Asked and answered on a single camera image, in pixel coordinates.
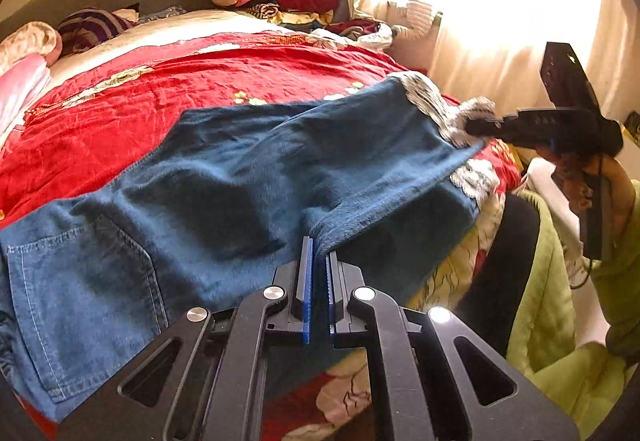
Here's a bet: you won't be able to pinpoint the pink blanket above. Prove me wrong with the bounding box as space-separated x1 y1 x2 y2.
0 52 54 138

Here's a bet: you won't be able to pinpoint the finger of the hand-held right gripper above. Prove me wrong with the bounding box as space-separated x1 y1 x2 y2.
464 114 521 138

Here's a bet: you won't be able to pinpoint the yellow object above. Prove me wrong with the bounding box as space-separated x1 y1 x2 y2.
619 112 640 143

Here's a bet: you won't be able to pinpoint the heap of crumpled clothes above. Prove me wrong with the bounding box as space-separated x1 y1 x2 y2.
320 18 397 48

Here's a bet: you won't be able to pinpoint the cream floral quilt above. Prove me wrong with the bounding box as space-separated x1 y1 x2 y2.
0 21 63 76

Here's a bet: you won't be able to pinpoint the blue denim pants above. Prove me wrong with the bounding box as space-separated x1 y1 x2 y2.
0 74 498 424

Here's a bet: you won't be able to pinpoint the white striped plush toy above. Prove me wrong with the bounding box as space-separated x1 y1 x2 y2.
391 0 444 43

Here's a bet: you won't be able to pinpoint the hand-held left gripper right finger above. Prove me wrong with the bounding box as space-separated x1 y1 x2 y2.
325 252 581 441

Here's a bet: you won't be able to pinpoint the person's right hand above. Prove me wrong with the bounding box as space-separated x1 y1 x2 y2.
554 154 640 234

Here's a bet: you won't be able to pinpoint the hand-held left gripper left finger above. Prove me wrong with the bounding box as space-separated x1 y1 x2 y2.
57 236 316 441

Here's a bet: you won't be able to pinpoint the red floral blanket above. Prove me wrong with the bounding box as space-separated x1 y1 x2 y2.
0 28 526 441

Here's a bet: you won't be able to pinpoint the purple striped cloth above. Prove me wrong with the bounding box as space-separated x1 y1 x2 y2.
56 8 135 58

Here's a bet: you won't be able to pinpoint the cream bed sheet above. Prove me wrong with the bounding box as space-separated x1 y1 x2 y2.
47 8 351 74

